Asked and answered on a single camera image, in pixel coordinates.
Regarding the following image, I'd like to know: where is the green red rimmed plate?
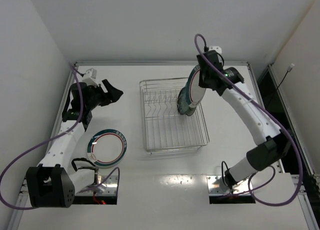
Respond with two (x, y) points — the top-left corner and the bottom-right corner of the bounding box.
(86, 129), (127, 168)
(185, 65), (206, 116)

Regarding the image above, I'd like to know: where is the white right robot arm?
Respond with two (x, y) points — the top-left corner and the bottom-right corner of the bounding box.
(197, 50), (291, 188)

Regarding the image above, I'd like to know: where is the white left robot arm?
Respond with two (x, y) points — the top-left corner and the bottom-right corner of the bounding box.
(25, 79), (123, 208)

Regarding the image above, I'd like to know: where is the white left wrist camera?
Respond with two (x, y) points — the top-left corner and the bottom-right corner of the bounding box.
(82, 68), (98, 87)

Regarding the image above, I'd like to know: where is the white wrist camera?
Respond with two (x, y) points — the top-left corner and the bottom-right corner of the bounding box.
(208, 45), (222, 54)
(82, 68), (98, 87)

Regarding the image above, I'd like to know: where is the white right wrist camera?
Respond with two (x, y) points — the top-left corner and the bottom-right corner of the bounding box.
(208, 45), (222, 54)

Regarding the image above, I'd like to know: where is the chrome wire dish rack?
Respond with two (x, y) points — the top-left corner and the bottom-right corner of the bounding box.
(139, 77), (210, 154)

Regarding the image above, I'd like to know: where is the black hanging cable with plug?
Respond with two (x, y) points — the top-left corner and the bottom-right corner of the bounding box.
(264, 63), (295, 108)

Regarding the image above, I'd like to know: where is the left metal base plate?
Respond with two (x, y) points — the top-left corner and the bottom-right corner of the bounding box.
(76, 176), (118, 197)

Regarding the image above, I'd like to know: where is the metal base plate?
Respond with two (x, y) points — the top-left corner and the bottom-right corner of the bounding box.
(206, 175), (250, 197)
(76, 176), (118, 197)

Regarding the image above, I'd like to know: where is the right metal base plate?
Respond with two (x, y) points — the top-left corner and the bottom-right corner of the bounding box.
(206, 175), (250, 197)

